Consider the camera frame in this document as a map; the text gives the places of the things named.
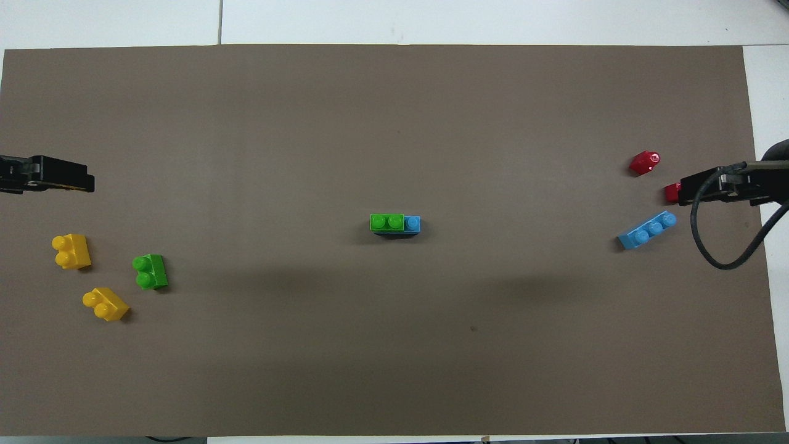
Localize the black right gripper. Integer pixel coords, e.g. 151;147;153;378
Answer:
679;139;789;207

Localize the yellow two-stud block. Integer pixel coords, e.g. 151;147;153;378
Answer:
52;234;92;271
82;287;131;323

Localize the brown table mat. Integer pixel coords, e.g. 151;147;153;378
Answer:
0;43;787;438

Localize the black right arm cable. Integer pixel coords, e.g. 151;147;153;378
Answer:
690;162;789;271

